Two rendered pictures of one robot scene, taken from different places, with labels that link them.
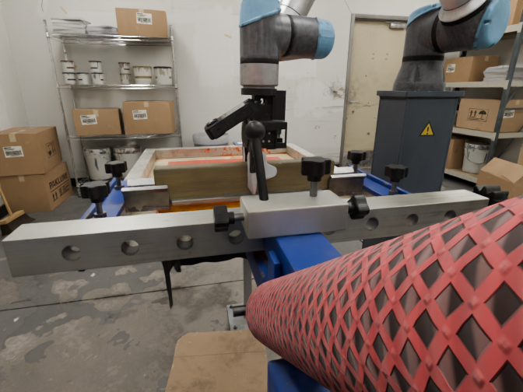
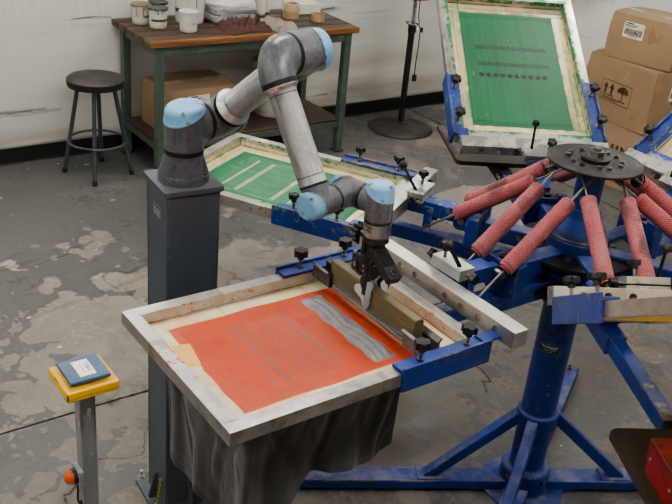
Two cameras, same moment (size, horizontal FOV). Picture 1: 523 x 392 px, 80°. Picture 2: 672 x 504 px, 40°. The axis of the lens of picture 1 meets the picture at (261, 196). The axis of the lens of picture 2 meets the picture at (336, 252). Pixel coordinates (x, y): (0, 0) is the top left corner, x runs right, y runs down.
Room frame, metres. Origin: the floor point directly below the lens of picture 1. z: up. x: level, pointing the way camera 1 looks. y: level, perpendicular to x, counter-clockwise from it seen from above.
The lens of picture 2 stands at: (1.69, 1.97, 2.26)
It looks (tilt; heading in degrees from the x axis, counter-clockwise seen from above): 27 degrees down; 245
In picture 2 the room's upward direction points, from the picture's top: 6 degrees clockwise
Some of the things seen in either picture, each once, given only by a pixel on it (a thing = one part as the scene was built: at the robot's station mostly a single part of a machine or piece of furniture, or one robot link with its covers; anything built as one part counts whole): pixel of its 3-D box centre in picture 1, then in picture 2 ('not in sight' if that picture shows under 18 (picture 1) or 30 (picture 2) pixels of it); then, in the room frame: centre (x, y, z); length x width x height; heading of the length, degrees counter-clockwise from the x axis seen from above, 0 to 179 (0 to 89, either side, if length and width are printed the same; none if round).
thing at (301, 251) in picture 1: (306, 265); (464, 275); (0.31, -0.05, 1.02); 0.17 x 0.06 x 0.05; 12
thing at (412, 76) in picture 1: (419, 74); (183, 162); (1.05, -0.50, 1.25); 0.15 x 0.15 x 0.10
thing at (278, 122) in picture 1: (261, 119); (372, 254); (0.66, 0.00, 1.15); 0.09 x 0.08 x 0.12; 103
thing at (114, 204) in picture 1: (113, 214); (442, 361); (0.57, 0.29, 0.97); 0.30 x 0.05 x 0.07; 12
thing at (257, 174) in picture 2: not in sight; (327, 169); (0.45, -0.83, 1.05); 1.08 x 0.61 x 0.23; 132
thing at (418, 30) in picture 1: (428, 32); (186, 124); (1.05, -0.50, 1.37); 0.13 x 0.12 x 0.14; 27
